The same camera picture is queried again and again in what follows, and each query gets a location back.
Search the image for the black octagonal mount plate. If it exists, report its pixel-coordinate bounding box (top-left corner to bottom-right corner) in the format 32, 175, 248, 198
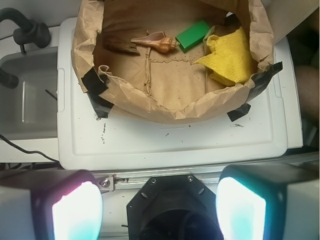
126, 174, 224, 240

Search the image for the black tape strip left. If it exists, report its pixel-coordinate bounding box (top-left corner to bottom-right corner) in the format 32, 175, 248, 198
81, 67, 114, 119

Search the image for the brown spiral sea shell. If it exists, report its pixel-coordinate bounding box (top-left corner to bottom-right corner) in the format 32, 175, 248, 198
130, 31, 180, 54

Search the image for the thin black cable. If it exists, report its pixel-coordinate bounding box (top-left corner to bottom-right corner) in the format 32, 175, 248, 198
0, 133, 61, 164

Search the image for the black tape strip right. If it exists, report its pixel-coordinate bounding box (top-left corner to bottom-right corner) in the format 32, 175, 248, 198
246, 61, 283, 103

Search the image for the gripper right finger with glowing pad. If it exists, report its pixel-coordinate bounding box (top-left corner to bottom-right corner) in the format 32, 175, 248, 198
215, 163, 320, 240

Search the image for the dark wood bark piece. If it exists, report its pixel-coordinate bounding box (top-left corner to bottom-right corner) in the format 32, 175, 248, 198
103, 37, 141, 56

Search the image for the yellow folded cloth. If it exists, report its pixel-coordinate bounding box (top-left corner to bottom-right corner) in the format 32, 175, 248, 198
194, 27, 255, 87

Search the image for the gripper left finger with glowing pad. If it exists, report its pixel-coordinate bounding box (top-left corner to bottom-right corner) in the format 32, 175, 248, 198
0, 169, 103, 240

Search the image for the white plastic bin lid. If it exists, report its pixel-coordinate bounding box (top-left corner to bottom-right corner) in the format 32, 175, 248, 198
57, 18, 295, 171

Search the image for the aluminium extrusion rail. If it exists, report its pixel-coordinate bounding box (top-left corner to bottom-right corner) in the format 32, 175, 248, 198
97, 156, 320, 192

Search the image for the crumpled brown paper bag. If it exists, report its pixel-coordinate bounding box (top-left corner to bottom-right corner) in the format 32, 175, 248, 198
71, 0, 275, 124

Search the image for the black tape strip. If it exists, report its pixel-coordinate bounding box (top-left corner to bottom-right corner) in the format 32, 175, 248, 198
246, 61, 283, 103
81, 67, 114, 119

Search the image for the green rectangular block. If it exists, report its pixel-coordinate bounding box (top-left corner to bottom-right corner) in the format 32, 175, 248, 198
175, 20, 211, 53

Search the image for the clear plastic storage tub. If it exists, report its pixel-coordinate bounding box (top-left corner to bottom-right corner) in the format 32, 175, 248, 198
0, 47, 58, 141

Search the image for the small black tape piece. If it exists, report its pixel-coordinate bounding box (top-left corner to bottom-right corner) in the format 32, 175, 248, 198
227, 103, 251, 122

